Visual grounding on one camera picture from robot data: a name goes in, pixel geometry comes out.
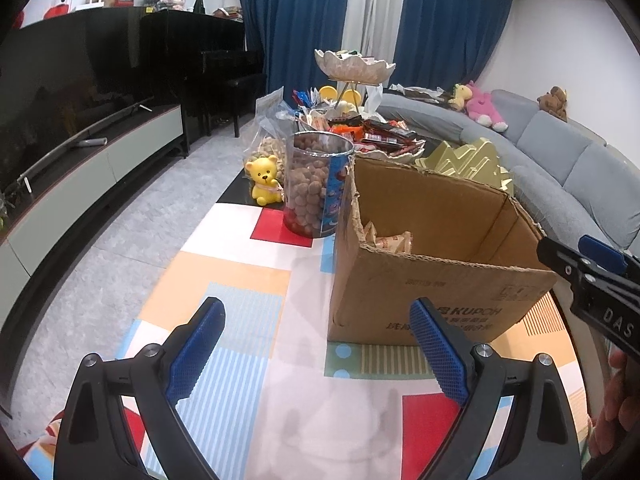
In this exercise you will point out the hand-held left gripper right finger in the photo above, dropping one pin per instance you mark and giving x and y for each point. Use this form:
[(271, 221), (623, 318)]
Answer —
[(440, 355)]

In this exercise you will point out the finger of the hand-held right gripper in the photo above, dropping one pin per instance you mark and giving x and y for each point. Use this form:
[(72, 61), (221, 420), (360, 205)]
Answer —
[(565, 260), (602, 255)]

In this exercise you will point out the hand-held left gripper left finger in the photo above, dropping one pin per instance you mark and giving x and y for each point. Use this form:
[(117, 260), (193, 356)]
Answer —
[(195, 350)]

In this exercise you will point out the cardboard box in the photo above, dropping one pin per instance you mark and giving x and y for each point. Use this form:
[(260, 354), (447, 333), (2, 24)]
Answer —
[(415, 285)]

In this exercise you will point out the beige orange-print snack packet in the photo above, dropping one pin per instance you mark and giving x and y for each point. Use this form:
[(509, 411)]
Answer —
[(370, 234), (395, 243)]

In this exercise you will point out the clear jar of chocolate snacks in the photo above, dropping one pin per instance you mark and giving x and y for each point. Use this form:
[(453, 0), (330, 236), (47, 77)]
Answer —
[(310, 185)]

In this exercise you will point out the person's right hand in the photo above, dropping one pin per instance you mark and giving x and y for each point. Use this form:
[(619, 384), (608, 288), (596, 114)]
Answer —
[(617, 395)]

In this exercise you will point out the grey curved sofa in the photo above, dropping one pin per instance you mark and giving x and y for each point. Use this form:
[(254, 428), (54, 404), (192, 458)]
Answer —
[(565, 160)]

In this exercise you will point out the gold mountain-shaped tin box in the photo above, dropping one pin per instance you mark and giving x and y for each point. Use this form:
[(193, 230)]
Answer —
[(475, 160)]

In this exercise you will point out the brown plush toy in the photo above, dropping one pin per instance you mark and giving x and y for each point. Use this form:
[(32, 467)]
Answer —
[(552, 102)]

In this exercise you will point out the pink plush toy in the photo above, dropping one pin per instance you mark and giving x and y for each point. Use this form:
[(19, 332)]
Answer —
[(485, 105)]

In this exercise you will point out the yellow bear figurine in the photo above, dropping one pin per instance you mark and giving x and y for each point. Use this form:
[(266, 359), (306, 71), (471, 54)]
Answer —
[(264, 180)]

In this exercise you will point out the yellow plush toy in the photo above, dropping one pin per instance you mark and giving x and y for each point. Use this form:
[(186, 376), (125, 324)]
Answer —
[(460, 96)]

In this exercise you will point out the clear bag of nuts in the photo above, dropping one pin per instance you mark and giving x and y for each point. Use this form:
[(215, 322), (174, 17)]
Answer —
[(270, 147)]

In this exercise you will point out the grey television cabinet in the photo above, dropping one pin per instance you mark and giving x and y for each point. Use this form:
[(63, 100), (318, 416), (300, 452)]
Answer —
[(125, 145)]

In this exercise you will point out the snack heap in large bowl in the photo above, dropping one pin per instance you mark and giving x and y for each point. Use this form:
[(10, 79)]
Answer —
[(385, 135)]

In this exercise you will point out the clothes on sofa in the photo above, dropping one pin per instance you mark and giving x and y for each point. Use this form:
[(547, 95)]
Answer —
[(417, 92)]

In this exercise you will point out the grey remote control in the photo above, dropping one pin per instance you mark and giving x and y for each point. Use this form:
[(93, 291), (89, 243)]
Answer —
[(91, 142)]

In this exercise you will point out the blue curtain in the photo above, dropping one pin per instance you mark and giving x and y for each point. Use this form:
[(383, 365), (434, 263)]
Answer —
[(450, 20), (300, 10)]

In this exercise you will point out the heap of blue packets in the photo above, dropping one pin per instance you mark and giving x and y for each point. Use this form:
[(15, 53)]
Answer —
[(302, 97)]

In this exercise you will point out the gold tiered bowl stand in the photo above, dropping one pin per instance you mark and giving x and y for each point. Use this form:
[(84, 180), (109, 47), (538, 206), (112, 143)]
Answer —
[(342, 91)]

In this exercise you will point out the small white petal bowl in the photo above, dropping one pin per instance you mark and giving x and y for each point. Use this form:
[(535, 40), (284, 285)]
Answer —
[(355, 71)]

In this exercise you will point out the black television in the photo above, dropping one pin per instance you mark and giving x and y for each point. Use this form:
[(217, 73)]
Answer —
[(65, 85)]

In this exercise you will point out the snack heap in small bowl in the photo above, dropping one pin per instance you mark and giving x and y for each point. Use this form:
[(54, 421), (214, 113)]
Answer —
[(350, 53)]

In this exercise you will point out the black upright piano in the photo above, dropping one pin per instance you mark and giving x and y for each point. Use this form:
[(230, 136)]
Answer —
[(200, 45)]

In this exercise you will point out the white sheer curtain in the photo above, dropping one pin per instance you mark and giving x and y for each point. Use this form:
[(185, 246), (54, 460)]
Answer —
[(375, 5)]

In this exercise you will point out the brown ornament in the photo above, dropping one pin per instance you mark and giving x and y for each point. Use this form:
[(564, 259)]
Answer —
[(227, 12)]

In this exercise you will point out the black metronome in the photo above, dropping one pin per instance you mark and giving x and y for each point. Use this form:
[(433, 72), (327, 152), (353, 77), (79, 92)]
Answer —
[(199, 5)]

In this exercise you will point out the pink doll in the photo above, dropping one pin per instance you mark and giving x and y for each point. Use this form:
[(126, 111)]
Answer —
[(176, 2)]

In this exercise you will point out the red ornament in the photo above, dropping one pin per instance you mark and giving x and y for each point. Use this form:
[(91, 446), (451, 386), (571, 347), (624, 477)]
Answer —
[(57, 12)]

